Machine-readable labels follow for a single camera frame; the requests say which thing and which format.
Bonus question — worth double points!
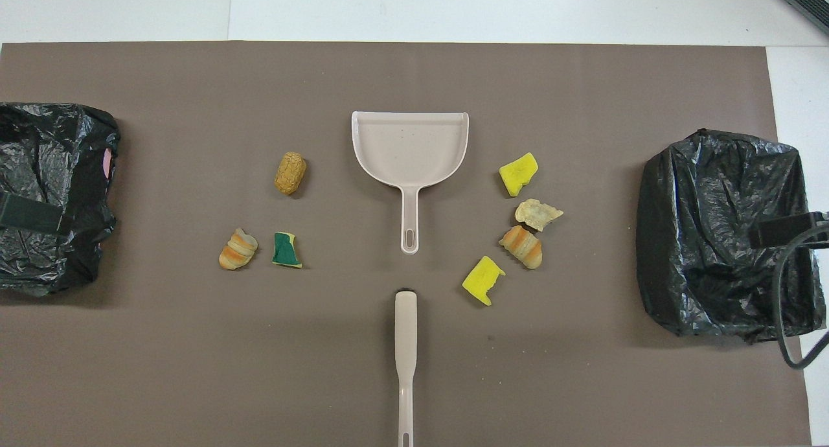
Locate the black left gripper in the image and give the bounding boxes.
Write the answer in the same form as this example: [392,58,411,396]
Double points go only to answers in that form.
[0,192,74,235]

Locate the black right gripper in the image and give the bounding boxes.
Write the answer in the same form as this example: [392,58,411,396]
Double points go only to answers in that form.
[750,211,829,248]

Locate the orange striped croissant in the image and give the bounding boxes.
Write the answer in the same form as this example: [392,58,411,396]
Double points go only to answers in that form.
[219,227,259,271]
[499,225,543,270]

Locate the pale pastry piece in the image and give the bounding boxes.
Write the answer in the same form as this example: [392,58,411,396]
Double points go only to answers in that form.
[515,199,564,232]

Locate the green and yellow sponge piece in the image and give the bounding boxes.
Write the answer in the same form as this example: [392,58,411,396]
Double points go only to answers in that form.
[271,232,303,269]

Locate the brown textured bread roll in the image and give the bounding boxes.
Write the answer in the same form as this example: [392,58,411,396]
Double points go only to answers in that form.
[274,152,308,196]

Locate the beige plastic dustpan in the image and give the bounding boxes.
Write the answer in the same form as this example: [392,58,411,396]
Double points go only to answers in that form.
[351,111,470,255]

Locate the beige hand brush black bristles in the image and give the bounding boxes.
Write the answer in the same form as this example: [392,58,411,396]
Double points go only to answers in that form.
[394,290,416,447]

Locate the black bag-lined bin pink mark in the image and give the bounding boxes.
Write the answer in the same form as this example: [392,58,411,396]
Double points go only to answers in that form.
[0,102,121,297]

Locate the brown table mat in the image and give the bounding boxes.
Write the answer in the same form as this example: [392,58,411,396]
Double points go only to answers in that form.
[0,41,812,447]

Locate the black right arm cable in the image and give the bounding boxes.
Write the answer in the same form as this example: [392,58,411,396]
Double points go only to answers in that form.
[774,222,829,370]

